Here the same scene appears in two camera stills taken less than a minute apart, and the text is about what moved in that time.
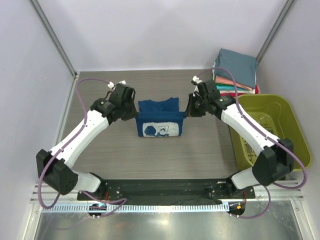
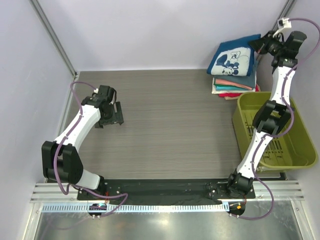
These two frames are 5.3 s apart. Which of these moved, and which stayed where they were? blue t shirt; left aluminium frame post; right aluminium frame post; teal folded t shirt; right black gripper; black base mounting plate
Moved: blue t shirt; right black gripper
Stayed: left aluminium frame post; teal folded t shirt; black base mounting plate; right aluminium frame post
